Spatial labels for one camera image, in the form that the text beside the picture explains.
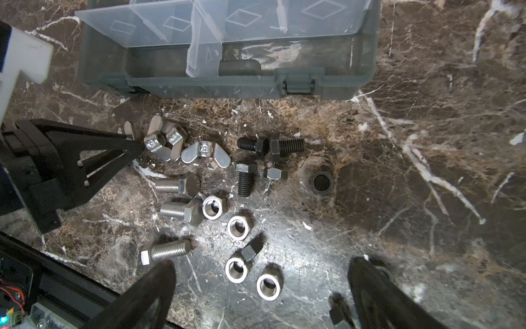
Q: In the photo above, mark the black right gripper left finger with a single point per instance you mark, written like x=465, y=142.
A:
x=144, y=305

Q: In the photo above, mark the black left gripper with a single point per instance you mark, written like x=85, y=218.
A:
x=42, y=158

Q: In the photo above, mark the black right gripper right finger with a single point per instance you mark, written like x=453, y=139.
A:
x=380, y=303

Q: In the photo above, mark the silver wing nut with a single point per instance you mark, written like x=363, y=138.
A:
x=155, y=141
x=206, y=149
x=176, y=135

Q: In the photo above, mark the silver hex bolt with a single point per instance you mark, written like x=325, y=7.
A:
x=188, y=185
x=153, y=252
x=190, y=213

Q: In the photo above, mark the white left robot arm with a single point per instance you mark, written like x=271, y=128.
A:
x=23, y=55

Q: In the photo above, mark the black nut near finger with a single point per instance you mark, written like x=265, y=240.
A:
x=339, y=314

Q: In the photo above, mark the silver hex nut upper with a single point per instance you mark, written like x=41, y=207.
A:
x=214, y=207

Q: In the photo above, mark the small black hex nut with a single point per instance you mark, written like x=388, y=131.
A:
x=252, y=249

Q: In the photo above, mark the black round nut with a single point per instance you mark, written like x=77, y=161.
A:
x=322, y=182

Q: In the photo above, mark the black hex bolt lower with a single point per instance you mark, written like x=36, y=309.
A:
x=246, y=178

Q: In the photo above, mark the black hex bolt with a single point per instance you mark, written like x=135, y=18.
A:
x=286, y=147
x=246, y=178
x=259, y=146

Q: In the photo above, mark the small silver hex nut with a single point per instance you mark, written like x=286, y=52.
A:
x=276, y=174

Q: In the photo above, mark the black hex bolt left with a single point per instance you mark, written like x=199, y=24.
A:
x=259, y=146

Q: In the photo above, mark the black hex bolt right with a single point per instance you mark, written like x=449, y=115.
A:
x=286, y=147

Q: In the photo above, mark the clear grey compartment organizer box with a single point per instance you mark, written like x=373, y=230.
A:
x=230, y=49

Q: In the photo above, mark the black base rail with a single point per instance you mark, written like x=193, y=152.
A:
x=68, y=292

